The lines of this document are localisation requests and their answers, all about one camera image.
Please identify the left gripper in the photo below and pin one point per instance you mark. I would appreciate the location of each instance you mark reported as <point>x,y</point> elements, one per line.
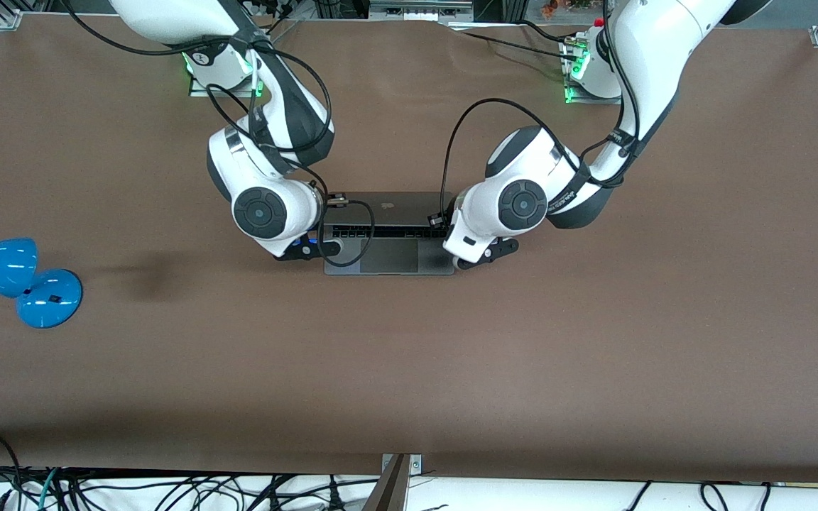
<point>450,207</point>

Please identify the grey laptop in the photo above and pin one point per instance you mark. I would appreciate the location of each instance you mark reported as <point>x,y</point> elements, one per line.
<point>395,259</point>

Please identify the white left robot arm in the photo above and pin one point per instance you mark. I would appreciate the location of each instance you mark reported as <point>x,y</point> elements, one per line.
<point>522,204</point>

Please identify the brown table cover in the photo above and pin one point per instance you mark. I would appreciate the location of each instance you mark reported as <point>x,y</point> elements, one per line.
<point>593,355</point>

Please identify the grey metal box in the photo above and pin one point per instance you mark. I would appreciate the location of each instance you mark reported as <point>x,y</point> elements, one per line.
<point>420,10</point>

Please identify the orange clutter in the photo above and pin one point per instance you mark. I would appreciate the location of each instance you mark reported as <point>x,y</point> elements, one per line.
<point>558,7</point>

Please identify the dark metal strut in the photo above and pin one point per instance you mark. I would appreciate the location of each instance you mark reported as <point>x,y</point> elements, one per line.
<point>389,493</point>

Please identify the white sheet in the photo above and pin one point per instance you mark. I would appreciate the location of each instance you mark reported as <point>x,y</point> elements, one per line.
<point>522,497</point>

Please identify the blue desk lamp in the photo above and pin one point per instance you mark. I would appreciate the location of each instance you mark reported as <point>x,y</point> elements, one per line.
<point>50,301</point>

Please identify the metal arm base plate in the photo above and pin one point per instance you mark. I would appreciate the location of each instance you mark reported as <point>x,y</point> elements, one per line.
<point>571,96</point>
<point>224,91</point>

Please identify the small metal bracket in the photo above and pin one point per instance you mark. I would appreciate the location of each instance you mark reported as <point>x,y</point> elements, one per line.
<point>416,465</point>

